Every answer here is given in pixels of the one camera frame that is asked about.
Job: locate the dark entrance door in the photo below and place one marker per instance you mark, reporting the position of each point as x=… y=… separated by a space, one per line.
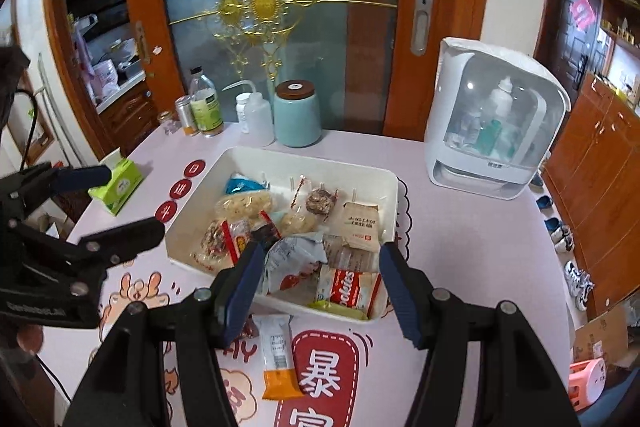
x=575 y=52

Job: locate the small white snack packet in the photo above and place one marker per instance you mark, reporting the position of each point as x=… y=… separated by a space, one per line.
x=360 y=222

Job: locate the red white cookie packet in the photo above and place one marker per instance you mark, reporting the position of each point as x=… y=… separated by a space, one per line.
x=350 y=292

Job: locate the yellow cracker packet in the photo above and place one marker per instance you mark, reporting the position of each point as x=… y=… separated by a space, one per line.
x=245 y=205

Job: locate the white sterilizer cabinet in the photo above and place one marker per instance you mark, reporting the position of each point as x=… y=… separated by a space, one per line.
x=450 y=107

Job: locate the pink white packet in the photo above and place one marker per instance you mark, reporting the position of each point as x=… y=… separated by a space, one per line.
x=106 y=79

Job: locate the orange white snack bar packet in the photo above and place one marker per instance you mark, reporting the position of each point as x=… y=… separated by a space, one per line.
x=277 y=352

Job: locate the clear biscuit packet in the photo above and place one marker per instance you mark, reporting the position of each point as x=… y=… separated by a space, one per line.
x=350 y=257

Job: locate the white baby bottle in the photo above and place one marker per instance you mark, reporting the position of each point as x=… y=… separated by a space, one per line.
x=501 y=102

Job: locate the pink door decoration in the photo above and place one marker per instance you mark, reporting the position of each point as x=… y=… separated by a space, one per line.
x=585 y=12

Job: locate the clear nut cake packet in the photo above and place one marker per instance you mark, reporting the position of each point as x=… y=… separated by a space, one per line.
x=215 y=239

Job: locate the person's left hand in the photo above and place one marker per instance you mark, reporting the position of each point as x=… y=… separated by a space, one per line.
x=29 y=338

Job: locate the white pill bottle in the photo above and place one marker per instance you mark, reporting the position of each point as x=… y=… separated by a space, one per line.
x=242 y=109

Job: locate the blue snack packet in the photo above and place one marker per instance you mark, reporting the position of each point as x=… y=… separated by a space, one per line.
x=240 y=184

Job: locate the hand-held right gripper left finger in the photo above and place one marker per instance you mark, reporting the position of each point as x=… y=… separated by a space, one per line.
x=242 y=292

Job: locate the teal bottle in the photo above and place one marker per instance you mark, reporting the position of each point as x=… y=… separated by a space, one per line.
x=489 y=137

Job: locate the metal can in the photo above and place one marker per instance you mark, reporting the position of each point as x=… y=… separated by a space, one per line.
x=186 y=114

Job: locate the pink plastic stool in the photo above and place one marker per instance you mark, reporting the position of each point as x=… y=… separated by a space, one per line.
x=587 y=382

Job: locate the wooden kitchen counter cabinet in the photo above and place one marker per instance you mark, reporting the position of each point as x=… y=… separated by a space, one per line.
x=130 y=117

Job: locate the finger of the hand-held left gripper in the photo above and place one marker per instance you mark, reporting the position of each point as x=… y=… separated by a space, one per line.
x=82 y=178
x=130 y=234

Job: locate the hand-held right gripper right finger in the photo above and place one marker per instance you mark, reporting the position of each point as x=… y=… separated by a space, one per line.
x=400 y=292

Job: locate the glass bottle green label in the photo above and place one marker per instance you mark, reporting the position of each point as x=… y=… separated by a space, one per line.
x=206 y=109

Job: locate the white plastic basket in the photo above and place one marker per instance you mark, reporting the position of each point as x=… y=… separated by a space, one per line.
x=300 y=164

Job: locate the small glass jar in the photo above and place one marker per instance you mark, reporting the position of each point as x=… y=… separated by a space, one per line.
x=169 y=124

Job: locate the red silver foil snack packet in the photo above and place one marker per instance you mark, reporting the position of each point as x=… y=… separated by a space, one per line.
x=290 y=257

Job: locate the white squeeze bottle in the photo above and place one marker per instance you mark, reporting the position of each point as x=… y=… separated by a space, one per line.
x=260 y=119

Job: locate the cardboard box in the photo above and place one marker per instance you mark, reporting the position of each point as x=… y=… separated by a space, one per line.
x=600 y=337

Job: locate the green tissue box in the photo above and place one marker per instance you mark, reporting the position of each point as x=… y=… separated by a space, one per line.
x=122 y=182

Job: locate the glass sliding door gold ornament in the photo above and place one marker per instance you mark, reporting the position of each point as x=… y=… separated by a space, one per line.
x=320 y=72

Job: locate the row of shoes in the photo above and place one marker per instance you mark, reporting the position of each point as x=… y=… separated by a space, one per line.
x=579 y=284

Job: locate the teal ceramic jar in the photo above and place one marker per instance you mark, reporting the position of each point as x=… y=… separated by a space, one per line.
x=297 y=117

